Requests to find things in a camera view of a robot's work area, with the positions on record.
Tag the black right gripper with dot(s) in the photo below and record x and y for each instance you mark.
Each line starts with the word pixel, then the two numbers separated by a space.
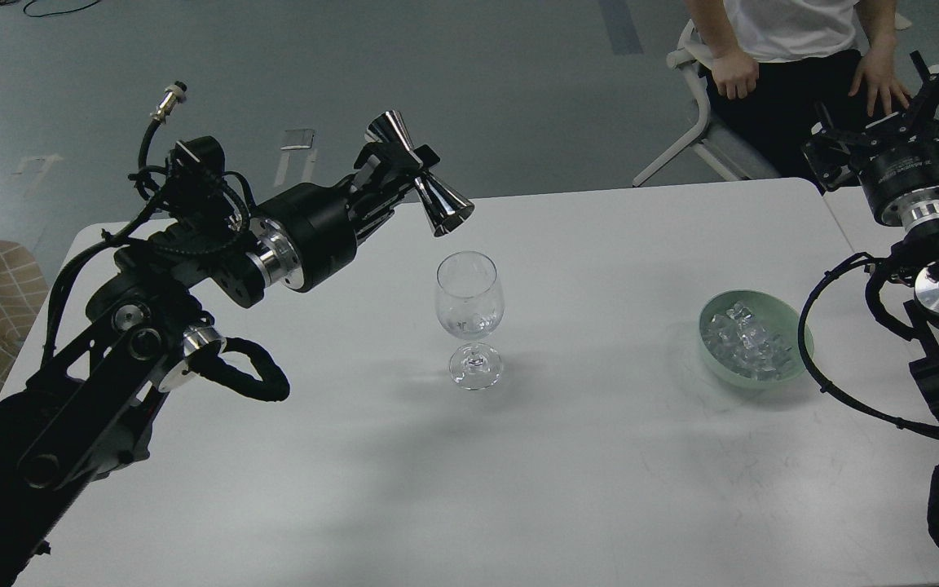
pixel 898 172

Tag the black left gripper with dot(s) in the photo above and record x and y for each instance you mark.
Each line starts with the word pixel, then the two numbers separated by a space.
pixel 309 232

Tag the steel cocktail jigger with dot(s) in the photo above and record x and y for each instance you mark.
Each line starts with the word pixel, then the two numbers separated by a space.
pixel 445 207

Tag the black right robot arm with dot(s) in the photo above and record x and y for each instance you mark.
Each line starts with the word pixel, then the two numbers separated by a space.
pixel 901 293

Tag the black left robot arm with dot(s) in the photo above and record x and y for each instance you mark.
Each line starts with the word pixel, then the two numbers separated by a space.
pixel 123 326

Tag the clear wine glass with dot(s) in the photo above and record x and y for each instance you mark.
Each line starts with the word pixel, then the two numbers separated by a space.
pixel 469 303

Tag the clear ice cubes pile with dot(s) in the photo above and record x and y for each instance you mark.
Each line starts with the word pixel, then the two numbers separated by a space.
pixel 745 344

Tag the person in white shirt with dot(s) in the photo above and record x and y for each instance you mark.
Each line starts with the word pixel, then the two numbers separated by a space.
pixel 774 62

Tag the white office chair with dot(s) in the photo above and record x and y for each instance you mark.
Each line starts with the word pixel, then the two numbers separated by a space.
pixel 716 145

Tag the green bowl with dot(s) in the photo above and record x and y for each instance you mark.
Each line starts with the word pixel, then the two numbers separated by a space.
pixel 784 317

